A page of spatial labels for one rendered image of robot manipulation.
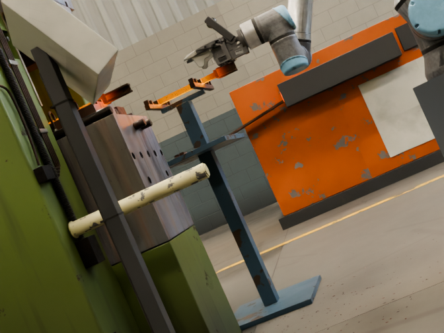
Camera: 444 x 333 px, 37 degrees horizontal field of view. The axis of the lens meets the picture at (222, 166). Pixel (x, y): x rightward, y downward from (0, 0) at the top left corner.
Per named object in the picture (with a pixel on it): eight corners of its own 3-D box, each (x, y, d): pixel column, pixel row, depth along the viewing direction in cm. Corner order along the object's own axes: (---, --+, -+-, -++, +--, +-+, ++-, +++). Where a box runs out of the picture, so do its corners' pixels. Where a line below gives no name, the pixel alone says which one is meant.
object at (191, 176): (212, 177, 190) (205, 160, 190) (209, 178, 185) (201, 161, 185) (80, 236, 198) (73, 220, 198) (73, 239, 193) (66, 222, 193)
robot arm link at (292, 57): (313, 66, 223) (298, 32, 224) (308, 65, 212) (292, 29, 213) (288, 78, 226) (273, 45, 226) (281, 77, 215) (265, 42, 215)
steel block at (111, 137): (194, 224, 250) (146, 115, 251) (168, 240, 212) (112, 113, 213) (67, 279, 260) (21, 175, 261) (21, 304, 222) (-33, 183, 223)
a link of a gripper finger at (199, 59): (188, 72, 219) (214, 61, 219) (181, 55, 219) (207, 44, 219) (189, 73, 222) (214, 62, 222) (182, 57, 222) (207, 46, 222)
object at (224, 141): (246, 136, 299) (244, 132, 299) (226, 140, 261) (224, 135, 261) (187, 163, 307) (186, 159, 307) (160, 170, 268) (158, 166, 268)
